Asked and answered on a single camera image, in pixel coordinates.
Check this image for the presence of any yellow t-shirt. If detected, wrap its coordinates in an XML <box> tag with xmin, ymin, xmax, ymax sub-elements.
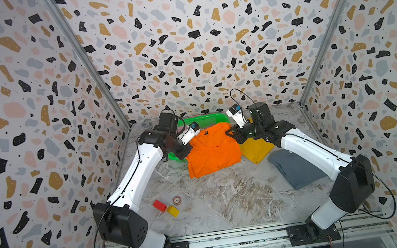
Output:
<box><xmin>235</xmin><ymin>114</ymin><xmax>279</xmax><ymax>167</ymax></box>

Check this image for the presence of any green plastic basket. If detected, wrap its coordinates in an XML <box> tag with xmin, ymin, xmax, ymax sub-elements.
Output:
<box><xmin>166</xmin><ymin>113</ymin><xmax>230</xmax><ymax>162</ymax></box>

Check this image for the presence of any orange t-shirt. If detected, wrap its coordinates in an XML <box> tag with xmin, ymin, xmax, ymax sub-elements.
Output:
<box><xmin>186</xmin><ymin>122</ymin><xmax>242</xmax><ymax>179</ymax></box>

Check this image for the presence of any grey t-shirt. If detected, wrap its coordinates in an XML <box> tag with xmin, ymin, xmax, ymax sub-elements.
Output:
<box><xmin>268</xmin><ymin>149</ymin><xmax>327</xmax><ymax>190</ymax></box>

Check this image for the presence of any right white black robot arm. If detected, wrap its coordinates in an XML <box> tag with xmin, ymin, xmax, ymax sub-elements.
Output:
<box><xmin>226</xmin><ymin>102</ymin><xmax>375</xmax><ymax>240</ymax></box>

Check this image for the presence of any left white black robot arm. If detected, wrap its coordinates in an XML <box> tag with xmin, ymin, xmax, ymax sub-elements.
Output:
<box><xmin>93</xmin><ymin>112</ymin><xmax>200</xmax><ymax>248</ymax></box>

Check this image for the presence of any sprinkle-filled clear bottle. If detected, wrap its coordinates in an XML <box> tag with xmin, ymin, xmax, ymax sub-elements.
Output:
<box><xmin>141</xmin><ymin>118</ymin><xmax>153</xmax><ymax>130</ymax></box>

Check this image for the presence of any small round tape roll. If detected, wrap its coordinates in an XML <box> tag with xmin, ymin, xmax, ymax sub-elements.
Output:
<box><xmin>173</xmin><ymin>196</ymin><xmax>182</xmax><ymax>206</ymax></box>

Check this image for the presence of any red block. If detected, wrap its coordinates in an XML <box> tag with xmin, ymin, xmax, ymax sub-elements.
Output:
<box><xmin>152</xmin><ymin>200</ymin><xmax>168</xmax><ymax>213</ymax></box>

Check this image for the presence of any yellow block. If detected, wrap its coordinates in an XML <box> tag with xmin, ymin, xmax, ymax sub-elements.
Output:
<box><xmin>166</xmin><ymin>206</ymin><xmax>180</xmax><ymax>218</ymax></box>

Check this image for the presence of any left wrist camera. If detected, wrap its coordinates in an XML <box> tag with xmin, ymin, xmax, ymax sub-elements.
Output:
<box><xmin>180</xmin><ymin>121</ymin><xmax>201</xmax><ymax>145</ymax></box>

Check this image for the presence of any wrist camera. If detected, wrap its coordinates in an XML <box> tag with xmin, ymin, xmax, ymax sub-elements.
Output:
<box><xmin>226</xmin><ymin>103</ymin><xmax>247</xmax><ymax>129</ymax></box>
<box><xmin>180</xmin><ymin>121</ymin><xmax>201</xmax><ymax>145</ymax></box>

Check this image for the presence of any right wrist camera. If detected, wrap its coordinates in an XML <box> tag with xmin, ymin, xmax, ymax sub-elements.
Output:
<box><xmin>226</xmin><ymin>103</ymin><xmax>247</xmax><ymax>129</ymax></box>

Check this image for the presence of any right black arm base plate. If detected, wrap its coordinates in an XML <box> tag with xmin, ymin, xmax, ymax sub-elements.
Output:
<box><xmin>286</xmin><ymin>223</ymin><xmax>341</xmax><ymax>247</ymax></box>

